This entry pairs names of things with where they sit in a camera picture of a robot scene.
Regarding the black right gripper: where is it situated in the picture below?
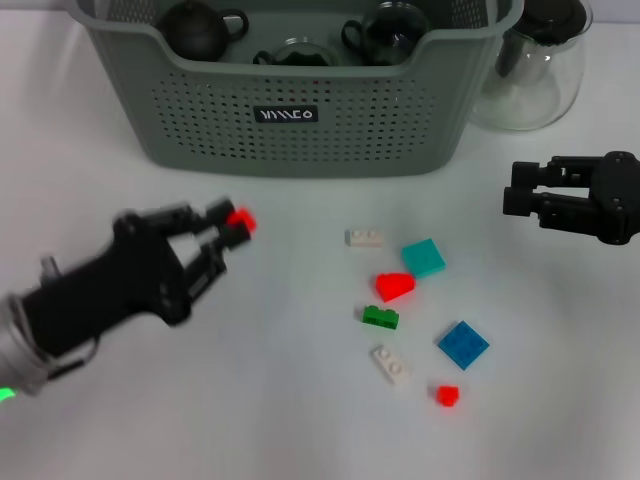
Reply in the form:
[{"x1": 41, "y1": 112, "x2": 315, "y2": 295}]
[{"x1": 502, "y1": 151, "x2": 640, "y2": 246}]

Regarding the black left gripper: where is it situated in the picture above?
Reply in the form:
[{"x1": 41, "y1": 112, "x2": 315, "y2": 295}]
[{"x1": 22, "y1": 198, "x2": 254, "y2": 359}]

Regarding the small red square brick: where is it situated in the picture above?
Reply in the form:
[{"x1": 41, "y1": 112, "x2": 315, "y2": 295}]
[{"x1": 227, "y1": 207, "x2": 259, "y2": 234}]

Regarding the blue square plate brick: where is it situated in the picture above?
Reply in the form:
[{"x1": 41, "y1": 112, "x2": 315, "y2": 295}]
[{"x1": 437, "y1": 319, "x2": 491, "y2": 371}]

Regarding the green two-stud brick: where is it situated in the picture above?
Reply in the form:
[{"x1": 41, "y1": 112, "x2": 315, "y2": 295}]
[{"x1": 362, "y1": 305, "x2": 400, "y2": 331}]

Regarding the glass teacup black base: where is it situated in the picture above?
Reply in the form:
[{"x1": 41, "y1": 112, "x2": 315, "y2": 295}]
[
  {"x1": 252, "y1": 36, "x2": 335, "y2": 67},
  {"x1": 341, "y1": 1, "x2": 432, "y2": 67}
]

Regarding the small orange-red notched brick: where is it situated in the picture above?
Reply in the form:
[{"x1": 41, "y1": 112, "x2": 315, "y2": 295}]
[{"x1": 436, "y1": 383, "x2": 461, "y2": 408}]

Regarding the white plate brick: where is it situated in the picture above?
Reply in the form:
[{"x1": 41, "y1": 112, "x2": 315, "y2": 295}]
[{"x1": 369, "y1": 344, "x2": 414, "y2": 386}]

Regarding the grey perforated storage bin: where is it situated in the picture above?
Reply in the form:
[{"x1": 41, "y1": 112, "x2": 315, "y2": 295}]
[{"x1": 67, "y1": 0, "x2": 526, "y2": 180}]

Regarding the glass carafe black lid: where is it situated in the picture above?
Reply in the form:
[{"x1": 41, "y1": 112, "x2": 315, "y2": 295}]
[{"x1": 469, "y1": 0, "x2": 595, "y2": 132}]

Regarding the teal square plate brick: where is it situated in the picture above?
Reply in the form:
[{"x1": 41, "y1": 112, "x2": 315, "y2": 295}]
[{"x1": 401, "y1": 238, "x2": 447, "y2": 279}]

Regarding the white two-stud brick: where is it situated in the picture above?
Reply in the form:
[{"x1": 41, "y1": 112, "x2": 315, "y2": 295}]
[{"x1": 344, "y1": 228, "x2": 386, "y2": 250}]

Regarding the large orange-red sloped brick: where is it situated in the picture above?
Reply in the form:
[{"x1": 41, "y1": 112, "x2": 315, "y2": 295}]
[{"x1": 375, "y1": 272, "x2": 417, "y2": 304}]

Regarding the dark brown clay teapot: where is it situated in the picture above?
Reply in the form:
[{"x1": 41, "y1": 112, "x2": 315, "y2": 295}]
[{"x1": 158, "y1": 0, "x2": 250, "y2": 61}]

